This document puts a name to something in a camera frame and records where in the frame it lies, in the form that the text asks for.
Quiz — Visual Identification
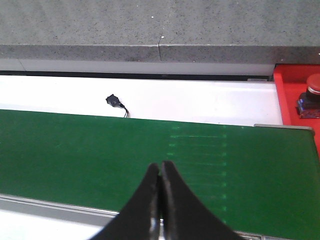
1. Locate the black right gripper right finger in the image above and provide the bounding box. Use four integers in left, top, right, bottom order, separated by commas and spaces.
161, 161, 243, 240

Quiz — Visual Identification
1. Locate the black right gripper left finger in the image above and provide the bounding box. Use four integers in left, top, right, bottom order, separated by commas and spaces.
92, 163, 160, 240

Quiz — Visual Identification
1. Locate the green conveyor belt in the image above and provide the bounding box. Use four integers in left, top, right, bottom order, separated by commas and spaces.
0, 110, 320, 240

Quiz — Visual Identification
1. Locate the red plastic tray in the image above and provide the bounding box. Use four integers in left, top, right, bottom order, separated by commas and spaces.
273, 64, 320, 151

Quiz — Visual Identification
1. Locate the white panel under counter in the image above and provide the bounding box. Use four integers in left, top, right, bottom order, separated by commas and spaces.
0, 58, 275, 76

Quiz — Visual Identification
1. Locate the grey speckled stone counter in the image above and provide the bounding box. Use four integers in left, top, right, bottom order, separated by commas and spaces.
0, 0, 320, 64

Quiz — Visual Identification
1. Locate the small black sensor with wire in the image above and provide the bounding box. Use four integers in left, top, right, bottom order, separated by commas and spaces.
105, 94, 130, 118

